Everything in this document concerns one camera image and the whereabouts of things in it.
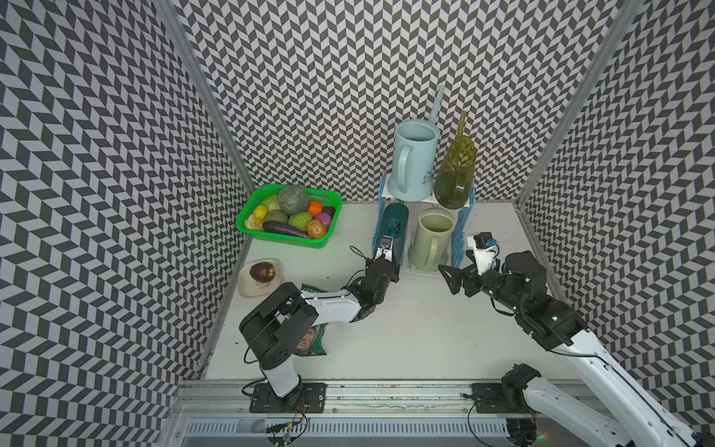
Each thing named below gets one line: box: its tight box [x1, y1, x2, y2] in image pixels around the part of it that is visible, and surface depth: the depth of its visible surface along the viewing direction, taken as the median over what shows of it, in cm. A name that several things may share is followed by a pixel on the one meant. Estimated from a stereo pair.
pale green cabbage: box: [260, 193, 282, 211], surface depth 111 cm
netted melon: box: [278, 184, 310, 216], surface depth 107 cm
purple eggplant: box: [262, 220, 311, 239], surface depth 104 cm
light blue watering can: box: [387, 84, 445, 203], surface depth 72 cm
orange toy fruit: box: [308, 201, 324, 217], surface depth 110 cm
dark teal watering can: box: [374, 203, 410, 266], surface depth 90 cm
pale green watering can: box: [407, 206, 456, 272], surface depth 86 cm
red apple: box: [249, 261, 276, 284], surface depth 95 cm
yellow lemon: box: [253, 204, 269, 219], surface depth 107 cm
